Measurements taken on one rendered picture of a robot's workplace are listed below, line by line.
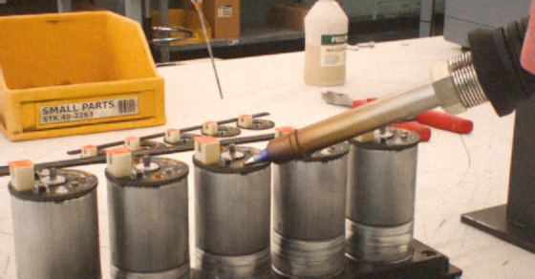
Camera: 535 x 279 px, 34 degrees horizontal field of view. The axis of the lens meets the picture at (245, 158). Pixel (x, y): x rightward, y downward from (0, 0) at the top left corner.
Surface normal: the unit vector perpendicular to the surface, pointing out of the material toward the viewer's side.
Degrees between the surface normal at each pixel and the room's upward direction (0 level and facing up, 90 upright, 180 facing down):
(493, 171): 0
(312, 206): 90
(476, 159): 0
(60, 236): 90
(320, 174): 90
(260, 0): 90
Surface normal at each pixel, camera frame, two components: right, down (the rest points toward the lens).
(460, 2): -0.96, 0.08
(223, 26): 0.61, 0.22
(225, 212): -0.19, 0.28
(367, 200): -0.44, 0.26
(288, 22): -0.87, 0.09
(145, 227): 0.07, 0.29
